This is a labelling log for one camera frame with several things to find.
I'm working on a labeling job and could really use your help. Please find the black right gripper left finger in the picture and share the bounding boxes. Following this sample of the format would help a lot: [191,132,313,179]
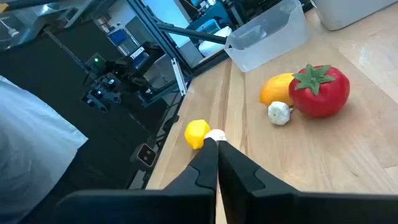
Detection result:
[163,138,219,191]

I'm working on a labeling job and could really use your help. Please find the person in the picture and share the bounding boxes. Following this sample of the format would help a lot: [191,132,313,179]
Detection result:
[0,75,89,224]

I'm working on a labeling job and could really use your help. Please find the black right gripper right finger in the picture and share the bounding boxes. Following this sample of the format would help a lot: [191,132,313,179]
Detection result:
[218,141,299,224]

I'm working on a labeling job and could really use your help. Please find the clear plastic bin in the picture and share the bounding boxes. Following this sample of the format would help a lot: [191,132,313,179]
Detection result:
[223,0,309,73]

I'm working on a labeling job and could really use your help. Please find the white blue storage cart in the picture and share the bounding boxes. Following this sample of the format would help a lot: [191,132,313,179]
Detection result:
[107,23,141,57]

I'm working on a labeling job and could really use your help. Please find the black table-level camera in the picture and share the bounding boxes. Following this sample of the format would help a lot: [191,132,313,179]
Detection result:
[136,142,158,168]

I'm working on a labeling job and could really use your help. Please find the white plastic garlic bulb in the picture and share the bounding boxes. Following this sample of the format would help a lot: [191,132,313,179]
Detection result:
[267,101,294,126]
[204,129,227,142]

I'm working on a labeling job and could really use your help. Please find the red plastic tomato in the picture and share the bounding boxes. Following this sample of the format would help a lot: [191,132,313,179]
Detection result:
[288,63,351,119]

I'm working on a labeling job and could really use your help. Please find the grey plastic bin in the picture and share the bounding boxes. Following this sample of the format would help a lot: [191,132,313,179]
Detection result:
[310,0,398,32]

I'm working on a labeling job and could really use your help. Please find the blue plastic box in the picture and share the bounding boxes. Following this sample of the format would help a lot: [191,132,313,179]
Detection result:
[195,18,221,35]

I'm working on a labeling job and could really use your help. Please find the orange-yellow plastic lemon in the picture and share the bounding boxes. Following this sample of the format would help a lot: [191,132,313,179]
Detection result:
[259,72,295,108]

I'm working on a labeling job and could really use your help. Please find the yellow plastic lemon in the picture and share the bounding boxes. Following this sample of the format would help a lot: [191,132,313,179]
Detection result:
[184,119,211,151]

